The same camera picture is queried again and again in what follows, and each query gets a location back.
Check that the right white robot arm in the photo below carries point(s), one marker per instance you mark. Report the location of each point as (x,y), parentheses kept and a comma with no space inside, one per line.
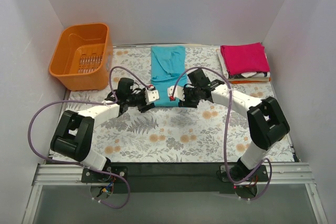
(266,120)

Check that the orange plastic basket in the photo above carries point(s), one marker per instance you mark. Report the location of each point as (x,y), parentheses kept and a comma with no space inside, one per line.
(82,58)

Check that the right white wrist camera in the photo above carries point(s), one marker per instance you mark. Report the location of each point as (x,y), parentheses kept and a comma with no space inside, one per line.
(176,92)

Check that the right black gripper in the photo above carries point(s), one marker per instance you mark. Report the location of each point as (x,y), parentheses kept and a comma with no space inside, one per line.
(185,99)

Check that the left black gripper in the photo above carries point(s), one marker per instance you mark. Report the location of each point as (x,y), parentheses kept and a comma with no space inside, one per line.
(143,102)

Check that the teal t-shirt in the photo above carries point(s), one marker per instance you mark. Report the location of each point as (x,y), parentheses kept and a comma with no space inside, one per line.
(167,64)

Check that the aluminium frame rail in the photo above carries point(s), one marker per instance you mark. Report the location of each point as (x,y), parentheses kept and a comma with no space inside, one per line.
(282,173)

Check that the floral table mat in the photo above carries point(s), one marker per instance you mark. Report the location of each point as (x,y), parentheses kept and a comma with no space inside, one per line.
(176,134)

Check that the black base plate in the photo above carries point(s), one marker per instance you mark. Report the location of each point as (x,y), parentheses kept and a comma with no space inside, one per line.
(173,177)

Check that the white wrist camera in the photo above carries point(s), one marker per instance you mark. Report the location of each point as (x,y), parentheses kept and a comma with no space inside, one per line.
(176,92)
(151,94)

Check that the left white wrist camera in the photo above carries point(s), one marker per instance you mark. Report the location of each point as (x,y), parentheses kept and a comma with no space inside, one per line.
(151,94)

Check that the folded magenta t-shirt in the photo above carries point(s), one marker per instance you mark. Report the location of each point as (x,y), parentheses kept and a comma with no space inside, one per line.
(240,59)

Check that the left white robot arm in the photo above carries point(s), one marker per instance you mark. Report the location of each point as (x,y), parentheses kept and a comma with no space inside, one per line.
(74,132)

